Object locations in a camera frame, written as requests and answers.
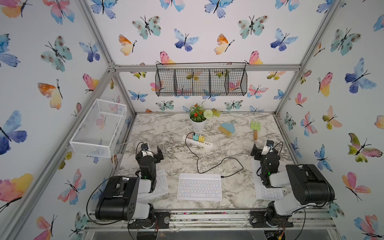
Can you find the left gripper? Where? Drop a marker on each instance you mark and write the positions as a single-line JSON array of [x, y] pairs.
[[138, 158]]

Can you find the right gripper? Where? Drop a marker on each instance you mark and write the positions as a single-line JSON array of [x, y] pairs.
[[254, 151]]

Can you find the white keyboard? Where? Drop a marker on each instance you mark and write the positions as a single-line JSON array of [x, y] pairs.
[[160, 190], [263, 193], [200, 187]]

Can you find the yellow USB charger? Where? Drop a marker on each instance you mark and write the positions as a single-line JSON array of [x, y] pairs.
[[201, 139]]

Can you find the white power strip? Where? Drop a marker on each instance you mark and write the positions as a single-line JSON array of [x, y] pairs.
[[206, 144]]

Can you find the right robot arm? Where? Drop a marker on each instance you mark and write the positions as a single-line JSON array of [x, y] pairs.
[[288, 191]]

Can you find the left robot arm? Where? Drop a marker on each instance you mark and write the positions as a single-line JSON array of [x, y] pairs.
[[119, 200]]

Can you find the potted artificial plant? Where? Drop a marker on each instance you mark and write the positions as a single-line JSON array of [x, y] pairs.
[[198, 116]]

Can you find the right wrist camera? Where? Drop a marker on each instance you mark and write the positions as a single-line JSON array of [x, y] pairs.
[[268, 147]]

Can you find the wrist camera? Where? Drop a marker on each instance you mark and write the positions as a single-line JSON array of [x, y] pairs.
[[268, 147], [145, 149]]

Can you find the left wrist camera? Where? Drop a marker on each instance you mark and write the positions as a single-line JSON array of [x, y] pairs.
[[145, 149]]

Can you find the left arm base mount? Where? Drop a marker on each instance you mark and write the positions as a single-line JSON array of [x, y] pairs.
[[159, 219]]

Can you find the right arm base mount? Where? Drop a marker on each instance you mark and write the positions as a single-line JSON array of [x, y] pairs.
[[269, 219]]

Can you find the white mesh wall basket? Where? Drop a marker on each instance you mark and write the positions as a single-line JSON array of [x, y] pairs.
[[98, 133]]

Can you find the black wire wall basket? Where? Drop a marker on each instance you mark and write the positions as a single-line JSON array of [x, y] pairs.
[[201, 79]]

